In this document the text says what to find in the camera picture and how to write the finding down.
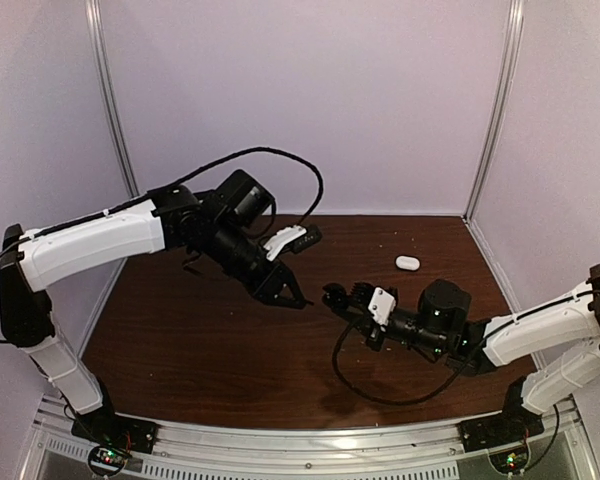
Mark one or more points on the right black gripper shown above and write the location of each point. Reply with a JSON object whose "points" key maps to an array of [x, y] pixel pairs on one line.
{"points": [[367, 325]]}

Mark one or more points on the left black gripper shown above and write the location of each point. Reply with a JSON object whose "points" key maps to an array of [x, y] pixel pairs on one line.
{"points": [[266, 287]]}

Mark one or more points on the black round cap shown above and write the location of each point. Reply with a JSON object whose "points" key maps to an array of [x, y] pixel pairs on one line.
{"points": [[335, 296]]}

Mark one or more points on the white earbud charging case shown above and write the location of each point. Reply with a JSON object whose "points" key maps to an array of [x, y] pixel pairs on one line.
{"points": [[407, 263]]}

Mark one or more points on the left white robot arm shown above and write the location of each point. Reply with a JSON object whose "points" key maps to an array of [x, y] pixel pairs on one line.
{"points": [[213, 223]]}

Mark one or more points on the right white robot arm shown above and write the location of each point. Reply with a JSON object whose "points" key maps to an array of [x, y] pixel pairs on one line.
{"points": [[439, 328]]}

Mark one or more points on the right circuit board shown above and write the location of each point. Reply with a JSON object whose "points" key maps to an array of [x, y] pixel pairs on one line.
{"points": [[510, 461]]}

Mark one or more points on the circuit board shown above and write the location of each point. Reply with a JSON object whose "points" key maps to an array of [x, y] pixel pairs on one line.
{"points": [[106, 462], [510, 461]]}

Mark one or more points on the left circuit board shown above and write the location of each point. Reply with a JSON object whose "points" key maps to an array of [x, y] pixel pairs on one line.
{"points": [[106, 462]]}

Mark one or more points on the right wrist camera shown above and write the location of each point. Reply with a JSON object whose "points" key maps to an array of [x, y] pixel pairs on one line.
{"points": [[376, 301]]}

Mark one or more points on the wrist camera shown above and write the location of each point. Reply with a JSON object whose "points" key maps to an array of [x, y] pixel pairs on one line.
{"points": [[376, 301], [294, 239]]}

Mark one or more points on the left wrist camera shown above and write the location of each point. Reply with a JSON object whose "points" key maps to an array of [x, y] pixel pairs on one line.
{"points": [[294, 239]]}

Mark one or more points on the aluminium front rail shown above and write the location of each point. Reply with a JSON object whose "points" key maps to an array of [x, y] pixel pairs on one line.
{"points": [[432, 450]]}

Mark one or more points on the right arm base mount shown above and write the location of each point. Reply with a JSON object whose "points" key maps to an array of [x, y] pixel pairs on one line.
{"points": [[513, 424]]}

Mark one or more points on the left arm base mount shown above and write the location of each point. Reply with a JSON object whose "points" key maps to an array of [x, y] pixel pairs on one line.
{"points": [[105, 427]]}

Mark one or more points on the right aluminium frame post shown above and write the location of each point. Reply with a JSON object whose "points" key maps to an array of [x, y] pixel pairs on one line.
{"points": [[509, 59]]}

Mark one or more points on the aluminium frame post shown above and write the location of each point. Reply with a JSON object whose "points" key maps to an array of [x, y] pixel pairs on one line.
{"points": [[97, 35], [509, 59]]}

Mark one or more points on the left aluminium frame post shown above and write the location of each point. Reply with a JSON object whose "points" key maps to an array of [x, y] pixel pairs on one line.
{"points": [[97, 35]]}

